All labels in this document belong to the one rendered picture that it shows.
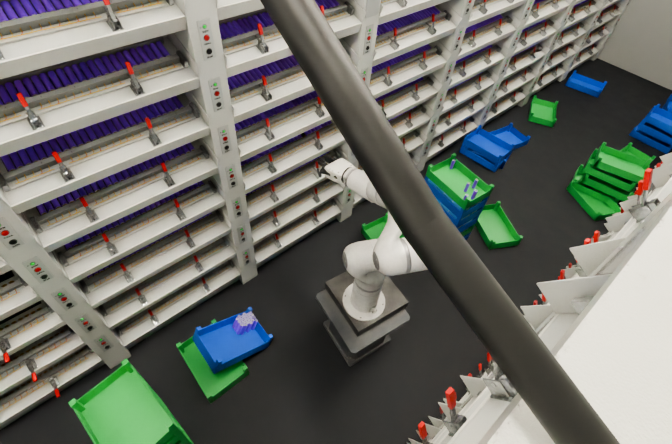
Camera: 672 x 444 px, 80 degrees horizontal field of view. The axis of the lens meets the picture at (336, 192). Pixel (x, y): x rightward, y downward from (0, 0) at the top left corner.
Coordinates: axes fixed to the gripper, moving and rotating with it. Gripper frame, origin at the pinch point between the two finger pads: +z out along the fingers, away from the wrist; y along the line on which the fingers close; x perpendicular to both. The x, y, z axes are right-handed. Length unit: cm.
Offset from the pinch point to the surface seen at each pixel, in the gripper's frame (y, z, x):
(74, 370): -120, 33, -64
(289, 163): -5.3, 20.3, -8.2
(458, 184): 77, -17, -46
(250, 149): -24.4, 15.8, 10.4
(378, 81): 52, 19, 13
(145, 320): -88, 35, -62
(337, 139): 23.8, 20.2, -8.3
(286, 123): -4.0, 19.1, 12.4
